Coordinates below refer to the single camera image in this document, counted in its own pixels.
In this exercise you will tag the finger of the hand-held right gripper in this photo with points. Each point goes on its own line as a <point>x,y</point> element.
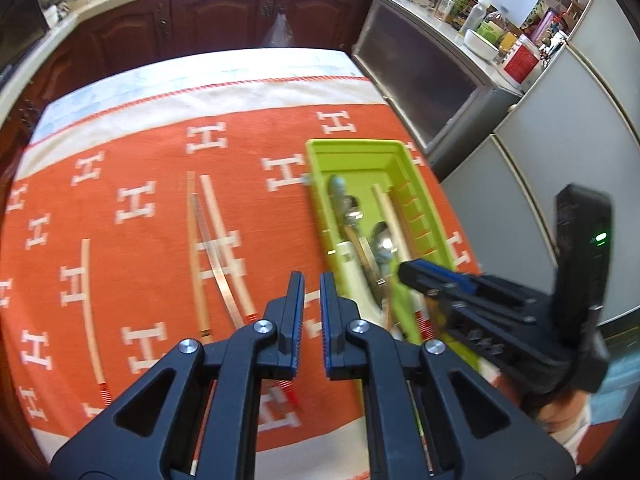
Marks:
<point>480,325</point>
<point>435,275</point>

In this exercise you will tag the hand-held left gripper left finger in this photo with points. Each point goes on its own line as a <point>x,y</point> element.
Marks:
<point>295,325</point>

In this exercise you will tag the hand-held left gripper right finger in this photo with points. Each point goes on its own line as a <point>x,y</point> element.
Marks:
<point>327,330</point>

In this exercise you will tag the large steel spoon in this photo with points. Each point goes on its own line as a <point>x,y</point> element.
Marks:
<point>385,242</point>

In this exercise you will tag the white ceramic spoon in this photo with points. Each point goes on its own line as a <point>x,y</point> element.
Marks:
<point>350,270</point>

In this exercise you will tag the red-tipped chopsticks pair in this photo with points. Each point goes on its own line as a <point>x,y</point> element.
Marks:
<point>220,230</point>

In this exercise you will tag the green plastic utensil tray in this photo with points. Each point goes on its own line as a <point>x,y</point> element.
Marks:
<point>360,170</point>

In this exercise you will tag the person's right forearm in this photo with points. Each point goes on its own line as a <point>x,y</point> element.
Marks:
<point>565,425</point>

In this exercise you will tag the orange printed blanket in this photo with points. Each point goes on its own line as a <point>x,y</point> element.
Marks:
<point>140,260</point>

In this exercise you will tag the silver cabinet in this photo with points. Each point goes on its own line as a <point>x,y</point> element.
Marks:
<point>425,75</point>

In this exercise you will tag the red container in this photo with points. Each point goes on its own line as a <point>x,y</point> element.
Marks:
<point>520,60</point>

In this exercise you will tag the white bowl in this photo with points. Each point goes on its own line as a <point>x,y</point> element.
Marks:
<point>480,45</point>

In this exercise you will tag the clear plastic bottle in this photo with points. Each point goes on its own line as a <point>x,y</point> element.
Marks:
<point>492,27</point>

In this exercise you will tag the white plastic bottle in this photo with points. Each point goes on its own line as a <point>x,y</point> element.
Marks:
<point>475,15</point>

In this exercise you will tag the green-labelled jar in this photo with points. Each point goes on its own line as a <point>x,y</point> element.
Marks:
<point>452,5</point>

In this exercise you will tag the pale checked tablecloth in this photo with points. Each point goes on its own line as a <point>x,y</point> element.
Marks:
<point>150,75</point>

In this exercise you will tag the dark wooden kitchen cabinet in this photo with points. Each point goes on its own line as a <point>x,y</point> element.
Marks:
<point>215,15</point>

